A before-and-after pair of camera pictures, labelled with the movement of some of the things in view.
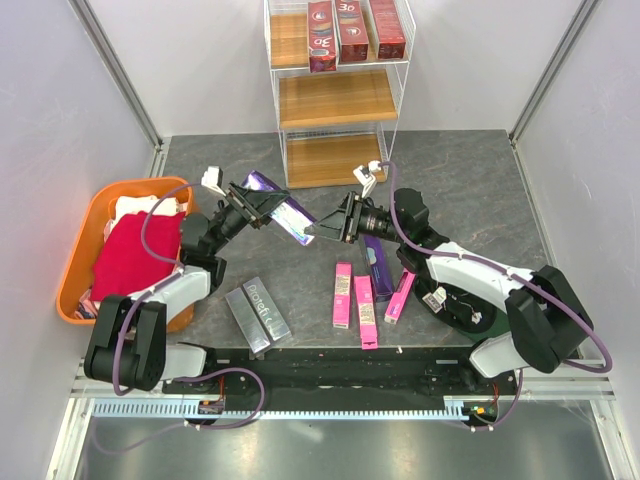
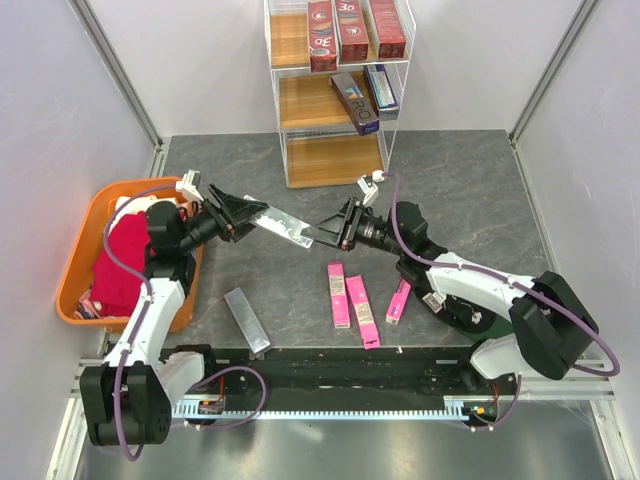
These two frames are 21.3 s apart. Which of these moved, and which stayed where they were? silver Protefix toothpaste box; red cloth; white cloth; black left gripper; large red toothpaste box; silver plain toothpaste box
Moved: silver Protefix toothpaste box; black left gripper
Stayed: red cloth; white cloth; large red toothpaste box; silver plain toothpaste box
